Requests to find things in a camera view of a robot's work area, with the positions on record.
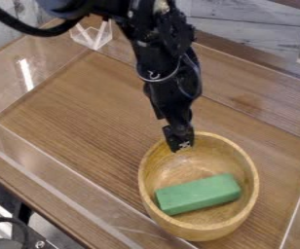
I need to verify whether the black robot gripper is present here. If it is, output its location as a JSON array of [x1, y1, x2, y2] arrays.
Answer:
[[137, 53, 203, 153]]

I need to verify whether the brown wooden bowl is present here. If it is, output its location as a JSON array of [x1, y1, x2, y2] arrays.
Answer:
[[138, 131, 261, 241]]

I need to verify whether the green rectangular block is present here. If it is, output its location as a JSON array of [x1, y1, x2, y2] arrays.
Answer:
[[156, 173, 243, 216]]

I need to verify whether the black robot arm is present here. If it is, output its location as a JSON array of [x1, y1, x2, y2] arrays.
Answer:
[[0, 0, 203, 152]]

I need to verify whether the black metal table leg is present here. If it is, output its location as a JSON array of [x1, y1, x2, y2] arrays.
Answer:
[[13, 202, 33, 240]]

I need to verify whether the clear acrylic front wall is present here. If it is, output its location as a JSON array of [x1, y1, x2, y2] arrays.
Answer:
[[0, 125, 199, 249]]

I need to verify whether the clear acrylic corner bracket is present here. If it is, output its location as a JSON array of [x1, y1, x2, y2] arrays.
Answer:
[[70, 20, 113, 51]]

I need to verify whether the black cable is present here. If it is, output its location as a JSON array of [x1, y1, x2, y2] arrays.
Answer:
[[0, 217, 32, 249]]

